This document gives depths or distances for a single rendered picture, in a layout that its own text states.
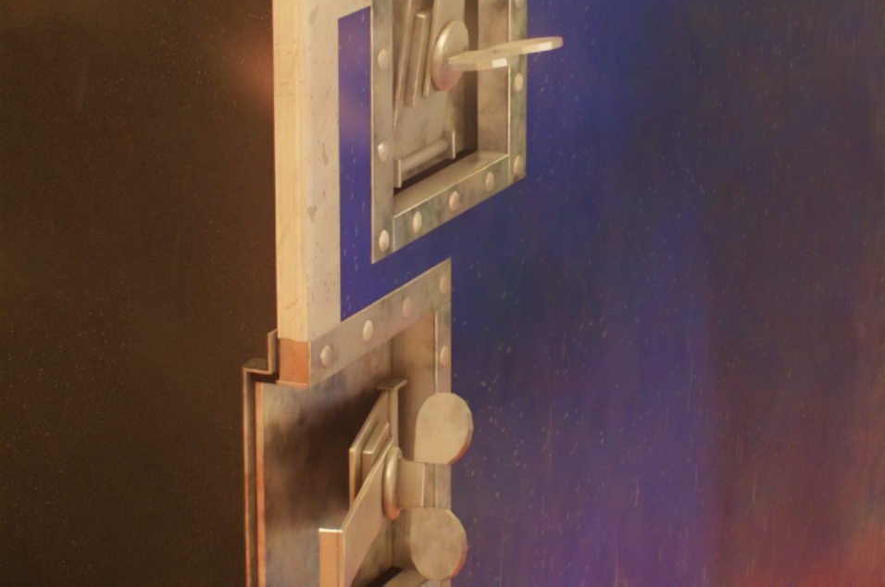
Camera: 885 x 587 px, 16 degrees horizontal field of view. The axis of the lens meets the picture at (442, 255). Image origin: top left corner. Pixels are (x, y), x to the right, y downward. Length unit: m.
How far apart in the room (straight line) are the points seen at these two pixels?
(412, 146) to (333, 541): 0.16
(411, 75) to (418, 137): 0.03
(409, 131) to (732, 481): 0.39
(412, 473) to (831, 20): 0.49
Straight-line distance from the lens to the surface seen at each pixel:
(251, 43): 2.12
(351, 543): 1.01
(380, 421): 1.08
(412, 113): 1.09
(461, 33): 1.09
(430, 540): 1.06
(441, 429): 1.06
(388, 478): 1.06
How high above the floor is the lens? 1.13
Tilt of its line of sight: 16 degrees down
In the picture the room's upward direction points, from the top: straight up
